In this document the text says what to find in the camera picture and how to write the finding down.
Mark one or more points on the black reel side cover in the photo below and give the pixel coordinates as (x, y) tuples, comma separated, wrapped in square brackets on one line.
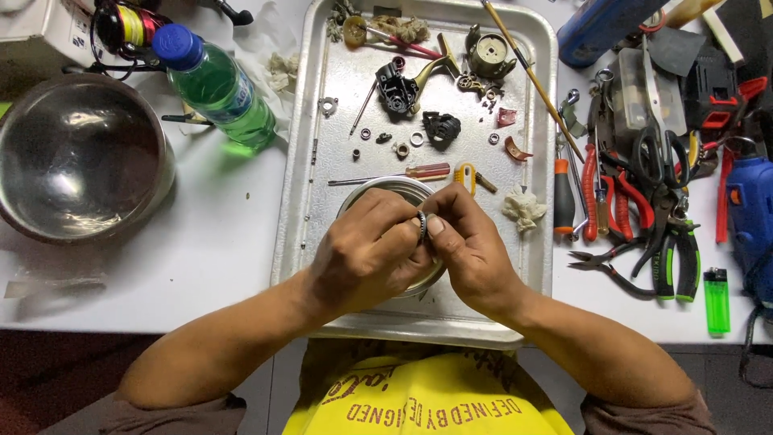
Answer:
[(441, 127)]

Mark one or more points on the blue cylindrical can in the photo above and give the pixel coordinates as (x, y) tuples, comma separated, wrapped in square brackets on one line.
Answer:
[(604, 24)]

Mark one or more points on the brass gear part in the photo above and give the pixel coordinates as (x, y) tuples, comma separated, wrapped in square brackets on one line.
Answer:
[(468, 82)]

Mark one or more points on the person's left hand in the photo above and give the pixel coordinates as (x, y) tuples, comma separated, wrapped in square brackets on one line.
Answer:
[(362, 254)]

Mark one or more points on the large aluminium tray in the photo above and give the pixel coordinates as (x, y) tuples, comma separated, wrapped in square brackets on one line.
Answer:
[(416, 121)]

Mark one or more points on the clear plastic parts box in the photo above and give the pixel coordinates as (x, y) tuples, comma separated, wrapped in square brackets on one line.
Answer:
[(646, 90)]

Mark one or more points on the steel spanner wrench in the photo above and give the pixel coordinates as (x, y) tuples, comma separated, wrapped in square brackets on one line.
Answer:
[(571, 139)]

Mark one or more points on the olive metal reel housing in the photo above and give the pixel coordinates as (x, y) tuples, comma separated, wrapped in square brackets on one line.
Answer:
[(490, 55)]

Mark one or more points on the small brass bushing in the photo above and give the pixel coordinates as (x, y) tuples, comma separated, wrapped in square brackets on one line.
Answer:
[(402, 150)]

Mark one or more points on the dirty cotton rag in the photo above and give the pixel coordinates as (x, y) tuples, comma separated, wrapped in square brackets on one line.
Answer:
[(401, 27)]

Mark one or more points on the small metal bracket plate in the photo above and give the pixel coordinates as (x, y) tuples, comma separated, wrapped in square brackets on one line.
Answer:
[(328, 106)]

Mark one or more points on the fishing reel with yellow line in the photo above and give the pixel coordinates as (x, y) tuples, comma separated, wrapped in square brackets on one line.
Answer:
[(124, 27)]

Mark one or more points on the green plastic bottle blue cap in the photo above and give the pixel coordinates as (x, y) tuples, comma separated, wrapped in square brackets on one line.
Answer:
[(220, 90)]

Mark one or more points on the small red plastic part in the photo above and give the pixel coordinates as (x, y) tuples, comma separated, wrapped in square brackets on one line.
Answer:
[(506, 116)]

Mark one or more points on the gold reel stem foot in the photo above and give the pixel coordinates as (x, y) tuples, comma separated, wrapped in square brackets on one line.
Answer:
[(439, 63)]

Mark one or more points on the thin metal shaft pin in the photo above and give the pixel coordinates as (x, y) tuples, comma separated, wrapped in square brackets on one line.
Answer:
[(363, 109)]

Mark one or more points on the black needle nose pliers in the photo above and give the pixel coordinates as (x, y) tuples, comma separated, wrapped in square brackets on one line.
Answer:
[(607, 266)]

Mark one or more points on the green plastic lighter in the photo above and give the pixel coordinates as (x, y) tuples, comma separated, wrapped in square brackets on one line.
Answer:
[(717, 302)]

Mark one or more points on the blue glue gun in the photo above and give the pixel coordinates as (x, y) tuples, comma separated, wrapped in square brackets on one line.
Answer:
[(750, 223)]

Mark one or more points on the crumpled white tissue wad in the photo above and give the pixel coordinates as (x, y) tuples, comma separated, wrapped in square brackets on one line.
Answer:
[(524, 208)]

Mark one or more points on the crumpled white tissue paper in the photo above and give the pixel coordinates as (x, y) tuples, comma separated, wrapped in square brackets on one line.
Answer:
[(266, 72)]

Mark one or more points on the white cardboard box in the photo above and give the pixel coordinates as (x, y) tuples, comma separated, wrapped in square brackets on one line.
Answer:
[(42, 30)]

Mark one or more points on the person's yellow printed shirt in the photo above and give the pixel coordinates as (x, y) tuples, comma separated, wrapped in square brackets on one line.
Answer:
[(429, 396)]

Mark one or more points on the curved copper red part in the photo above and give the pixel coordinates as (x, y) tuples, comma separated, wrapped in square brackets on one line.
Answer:
[(516, 151)]

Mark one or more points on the large steel bowl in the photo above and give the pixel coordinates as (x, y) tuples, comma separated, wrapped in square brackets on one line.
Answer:
[(78, 157)]

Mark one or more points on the black fishing reel body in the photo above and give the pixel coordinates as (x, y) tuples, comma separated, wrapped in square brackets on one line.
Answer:
[(395, 89)]

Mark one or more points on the small round metal tin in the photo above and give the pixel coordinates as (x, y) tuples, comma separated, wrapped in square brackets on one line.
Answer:
[(386, 188)]

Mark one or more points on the person's right hand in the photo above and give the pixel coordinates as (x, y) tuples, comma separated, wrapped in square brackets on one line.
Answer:
[(471, 247)]

